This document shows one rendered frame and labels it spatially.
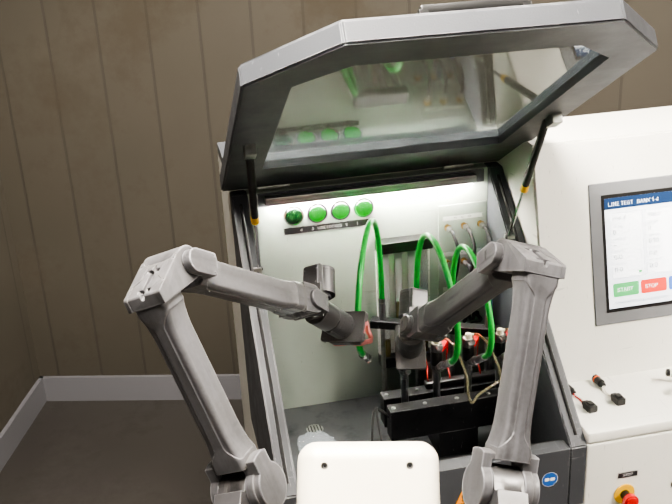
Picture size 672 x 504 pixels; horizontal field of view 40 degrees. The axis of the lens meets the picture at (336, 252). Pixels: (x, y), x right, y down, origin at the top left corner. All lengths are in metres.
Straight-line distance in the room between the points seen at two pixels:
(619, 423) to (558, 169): 0.60
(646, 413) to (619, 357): 0.20
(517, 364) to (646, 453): 0.82
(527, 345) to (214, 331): 2.70
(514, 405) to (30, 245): 2.94
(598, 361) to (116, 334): 2.42
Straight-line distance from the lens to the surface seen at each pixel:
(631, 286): 2.39
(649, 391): 2.38
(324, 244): 2.36
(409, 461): 1.38
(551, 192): 2.27
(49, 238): 4.11
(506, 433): 1.53
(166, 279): 1.45
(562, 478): 2.23
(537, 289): 1.53
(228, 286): 1.60
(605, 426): 2.22
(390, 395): 2.30
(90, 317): 4.21
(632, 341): 2.43
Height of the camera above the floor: 2.17
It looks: 22 degrees down
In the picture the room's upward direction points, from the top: 3 degrees counter-clockwise
